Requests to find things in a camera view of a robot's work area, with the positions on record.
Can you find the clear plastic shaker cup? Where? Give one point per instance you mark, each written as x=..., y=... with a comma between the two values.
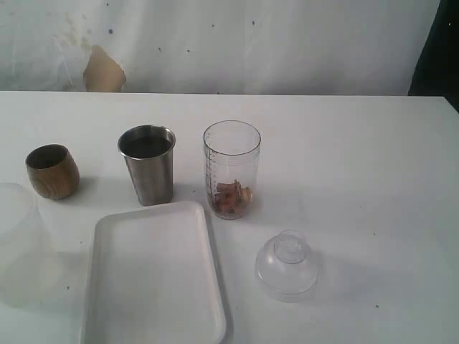
x=231, y=150

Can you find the stainless steel cup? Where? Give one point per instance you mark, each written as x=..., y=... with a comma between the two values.
x=148, y=153

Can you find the clear dome shaker lid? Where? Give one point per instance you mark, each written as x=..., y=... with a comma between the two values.
x=286, y=267

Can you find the brown wooden cup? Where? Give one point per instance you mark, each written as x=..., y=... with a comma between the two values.
x=52, y=171

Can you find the brown and yellow coins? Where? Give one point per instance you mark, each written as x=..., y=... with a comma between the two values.
x=231, y=199

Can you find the white rectangular tray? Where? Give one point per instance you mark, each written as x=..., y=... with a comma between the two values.
x=153, y=280

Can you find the white backdrop cloth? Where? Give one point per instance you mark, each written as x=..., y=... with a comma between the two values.
x=214, y=47

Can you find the translucent plastic container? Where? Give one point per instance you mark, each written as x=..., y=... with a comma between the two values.
x=30, y=265

